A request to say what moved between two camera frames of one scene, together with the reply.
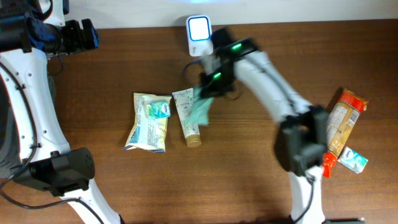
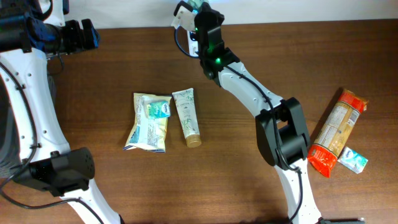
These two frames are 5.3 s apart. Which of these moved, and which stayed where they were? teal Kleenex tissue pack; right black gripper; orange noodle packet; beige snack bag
Moved: right black gripper
Stayed: teal Kleenex tissue pack; beige snack bag; orange noodle packet
